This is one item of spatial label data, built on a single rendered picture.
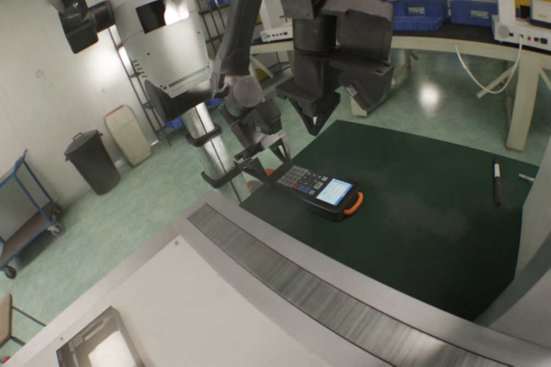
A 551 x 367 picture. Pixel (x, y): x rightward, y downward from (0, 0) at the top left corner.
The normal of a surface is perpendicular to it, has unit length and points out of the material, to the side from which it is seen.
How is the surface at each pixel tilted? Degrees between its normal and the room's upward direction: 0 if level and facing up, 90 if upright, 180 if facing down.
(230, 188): 90
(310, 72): 90
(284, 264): 0
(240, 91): 60
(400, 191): 0
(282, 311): 0
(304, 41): 91
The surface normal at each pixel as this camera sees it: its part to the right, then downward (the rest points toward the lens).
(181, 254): -0.26, -0.80
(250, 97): 0.42, -0.14
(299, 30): -0.68, 0.55
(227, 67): 0.37, 0.77
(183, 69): 0.63, 0.29
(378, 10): -0.15, -0.43
